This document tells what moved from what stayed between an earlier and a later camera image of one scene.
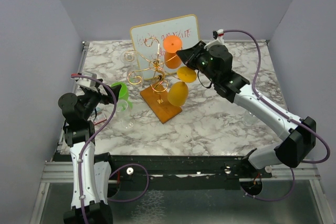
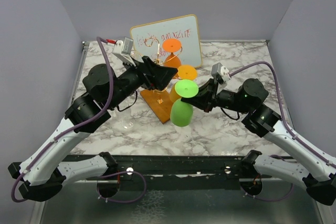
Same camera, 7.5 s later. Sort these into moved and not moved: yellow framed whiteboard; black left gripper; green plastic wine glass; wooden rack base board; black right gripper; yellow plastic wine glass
Moved: black left gripper; green plastic wine glass; black right gripper
Not moved: yellow plastic wine glass; wooden rack base board; yellow framed whiteboard
